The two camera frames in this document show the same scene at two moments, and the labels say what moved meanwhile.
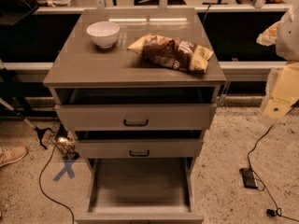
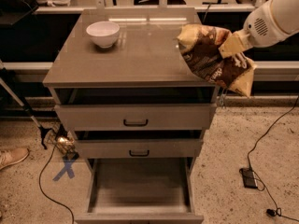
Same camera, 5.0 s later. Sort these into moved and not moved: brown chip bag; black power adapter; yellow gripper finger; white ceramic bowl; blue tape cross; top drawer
Moved: brown chip bag; yellow gripper finger
Not moved: top drawer; white ceramic bowl; blue tape cross; black power adapter
